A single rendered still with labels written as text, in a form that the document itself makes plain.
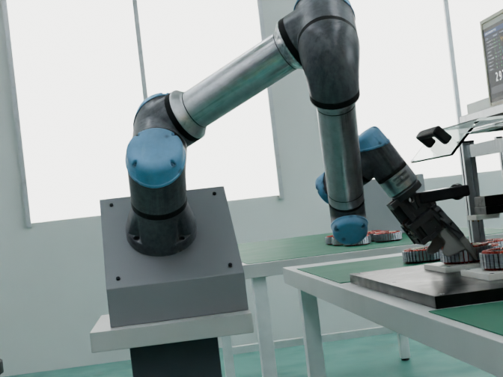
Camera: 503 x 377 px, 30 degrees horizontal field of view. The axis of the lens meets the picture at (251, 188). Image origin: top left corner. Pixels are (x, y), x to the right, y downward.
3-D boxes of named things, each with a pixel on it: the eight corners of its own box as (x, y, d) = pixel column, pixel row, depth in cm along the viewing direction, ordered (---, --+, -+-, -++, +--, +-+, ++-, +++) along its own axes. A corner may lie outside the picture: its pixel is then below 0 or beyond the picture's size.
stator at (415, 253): (450, 259, 255) (449, 245, 255) (413, 264, 252) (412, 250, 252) (433, 258, 266) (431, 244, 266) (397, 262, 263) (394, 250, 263)
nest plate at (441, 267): (445, 273, 197) (444, 267, 197) (424, 269, 212) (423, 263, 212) (513, 264, 199) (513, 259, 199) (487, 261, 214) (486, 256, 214)
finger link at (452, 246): (459, 273, 199) (430, 244, 203) (480, 256, 199) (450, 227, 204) (459, 268, 196) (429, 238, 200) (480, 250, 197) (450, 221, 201)
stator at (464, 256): (450, 265, 200) (448, 248, 200) (434, 262, 211) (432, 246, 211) (501, 259, 201) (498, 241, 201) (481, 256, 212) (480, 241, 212)
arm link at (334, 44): (362, 46, 165) (379, 244, 196) (356, 14, 174) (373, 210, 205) (297, 54, 166) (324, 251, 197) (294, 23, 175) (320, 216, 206)
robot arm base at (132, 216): (122, 256, 194) (117, 220, 188) (130, 208, 206) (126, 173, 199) (194, 256, 194) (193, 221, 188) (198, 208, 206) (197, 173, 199)
